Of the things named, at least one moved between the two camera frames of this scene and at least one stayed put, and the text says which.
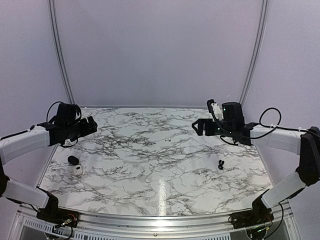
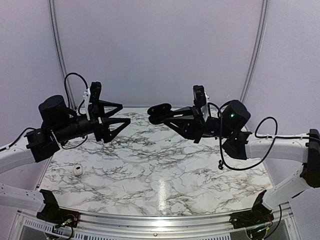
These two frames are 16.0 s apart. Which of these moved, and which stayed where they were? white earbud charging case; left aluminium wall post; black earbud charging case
Moved: black earbud charging case
Stayed: white earbud charging case; left aluminium wall post
